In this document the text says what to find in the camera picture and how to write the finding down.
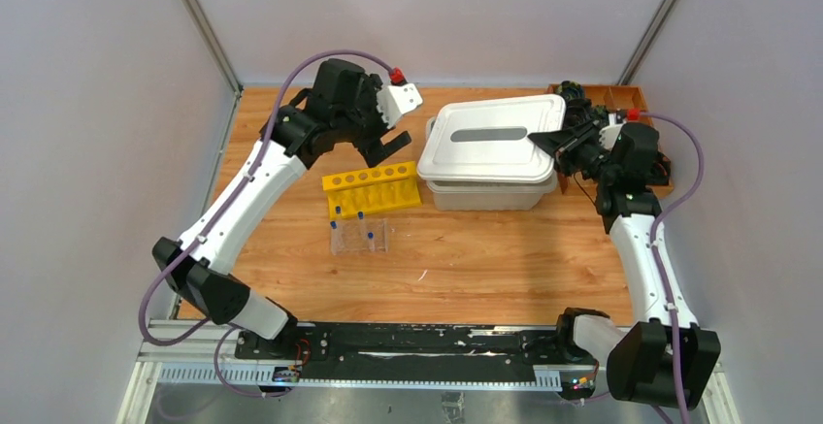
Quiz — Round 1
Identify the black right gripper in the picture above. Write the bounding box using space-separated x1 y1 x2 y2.
528 119 618 185

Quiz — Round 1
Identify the yellow test tube rack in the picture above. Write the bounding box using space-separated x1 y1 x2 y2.
321 161 422 220

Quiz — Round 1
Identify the white plastic bin lid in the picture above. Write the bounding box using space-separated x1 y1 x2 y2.
417 94 567 184

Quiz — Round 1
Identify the white plastic bin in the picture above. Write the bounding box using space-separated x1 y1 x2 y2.
424 117 559 212

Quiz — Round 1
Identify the clear acrylic tube rack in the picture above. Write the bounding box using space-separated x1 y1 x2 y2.
330 217 391 255

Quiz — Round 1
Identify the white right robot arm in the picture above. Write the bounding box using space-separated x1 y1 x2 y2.
528 120 721 420

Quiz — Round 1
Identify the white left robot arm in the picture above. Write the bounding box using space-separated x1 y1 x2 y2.
150 50 423 359

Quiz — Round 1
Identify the wooden compartment tray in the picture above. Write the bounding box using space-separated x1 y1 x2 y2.
545 83 674 198

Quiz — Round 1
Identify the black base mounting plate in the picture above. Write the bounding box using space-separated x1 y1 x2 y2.
234 322 600 384

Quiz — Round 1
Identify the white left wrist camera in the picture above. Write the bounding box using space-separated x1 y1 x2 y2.
377 82 423 129

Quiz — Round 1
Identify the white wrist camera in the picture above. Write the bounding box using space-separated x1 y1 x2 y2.
377 82 423 129
599 113 626 150

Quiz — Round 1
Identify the dark green ring part right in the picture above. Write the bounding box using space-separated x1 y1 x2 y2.
591 105 609 122

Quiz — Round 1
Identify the dark green ring part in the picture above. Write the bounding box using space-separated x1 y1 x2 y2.
591 105 609 122
554 81 586 103

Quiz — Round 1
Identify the dark green ring part top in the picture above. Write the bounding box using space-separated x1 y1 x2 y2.
554 81 586 103

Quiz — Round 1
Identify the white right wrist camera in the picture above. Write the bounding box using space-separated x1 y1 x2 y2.
599 113 626 150

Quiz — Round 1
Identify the black ring part on tray edge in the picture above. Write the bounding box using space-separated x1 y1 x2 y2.
652 152 671 186

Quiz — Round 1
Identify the aluminium frame rail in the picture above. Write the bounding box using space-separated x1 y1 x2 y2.
117 318 741 423

